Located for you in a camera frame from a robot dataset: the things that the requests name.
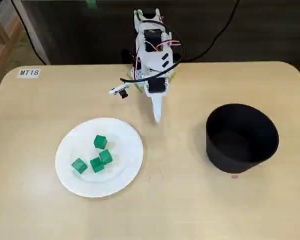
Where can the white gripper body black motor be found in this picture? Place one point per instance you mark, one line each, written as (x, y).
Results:
(157, 86)

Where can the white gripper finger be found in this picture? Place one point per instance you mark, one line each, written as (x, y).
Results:
(157, 110)

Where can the green block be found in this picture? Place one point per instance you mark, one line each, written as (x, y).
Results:
(97, 165)
(79, 166)
(100, 141)
(106, 157)

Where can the white paper plate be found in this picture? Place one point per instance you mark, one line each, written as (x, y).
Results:
(72, 150)

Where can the green base tape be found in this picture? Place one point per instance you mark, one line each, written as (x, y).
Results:
(139, 88)

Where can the black plastic cup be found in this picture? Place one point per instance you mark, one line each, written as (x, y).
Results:
(240, 135)

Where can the pink tape mark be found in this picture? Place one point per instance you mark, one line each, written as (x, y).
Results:
(234, 177)

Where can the green tape piece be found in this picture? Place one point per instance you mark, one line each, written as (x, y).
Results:
(91, 3)

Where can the white MT18 label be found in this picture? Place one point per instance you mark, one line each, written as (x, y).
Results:
(28, 73)

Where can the white post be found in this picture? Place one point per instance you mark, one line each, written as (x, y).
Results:
(32, 30)

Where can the wooden furniture frame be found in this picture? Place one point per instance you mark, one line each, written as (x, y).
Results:
(2, 50)

